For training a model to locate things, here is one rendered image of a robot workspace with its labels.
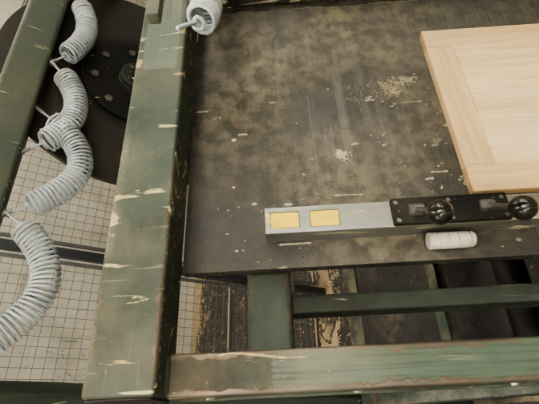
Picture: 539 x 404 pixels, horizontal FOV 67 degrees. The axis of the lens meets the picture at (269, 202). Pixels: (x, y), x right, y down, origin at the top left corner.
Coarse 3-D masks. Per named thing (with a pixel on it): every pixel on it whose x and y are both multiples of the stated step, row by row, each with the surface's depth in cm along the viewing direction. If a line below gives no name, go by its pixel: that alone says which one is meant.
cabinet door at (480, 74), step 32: (448, 32) 95; (480, 32) 94; (512, 32) 94; (448, 64) 90; (480, 64) 90; (512, 64) 89; (448, 96) 85; (480, 96) 85; (512, 96) 85; (448, 128) 83; (480, 128) 81; (512, 128) 81; (480, 160) 77; (512, 160) 77; (480, 192) 75; (512, 192) 75
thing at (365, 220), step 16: (272, 208) 72; (288, 208) 72; (304, 208) 72; (320, 208) 72; (336, 208) 72; (352, 208) 71; (368, 208) 71; (384, 208) 71; (304, 224) 70; (352, 224) 70; (368, 224) 70; (384, 224) 70; (432, 224) 69; (448, 224) 70; (464, 224) 70; (480, 224) 70; (496, 224) 70; (512, 224) 71; (528, 224) 71; (272, 240) 72; (288, 240) 73
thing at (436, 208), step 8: (440, 200) 58; (408, 208) 69; (416, 208) 68; (424, 208) 64; (432, 208) 58; (440, 208) 57; (448, 208) 57; (432, 216) 58; (440, 216) 58; (448, 216) 57; (440, 224) 59
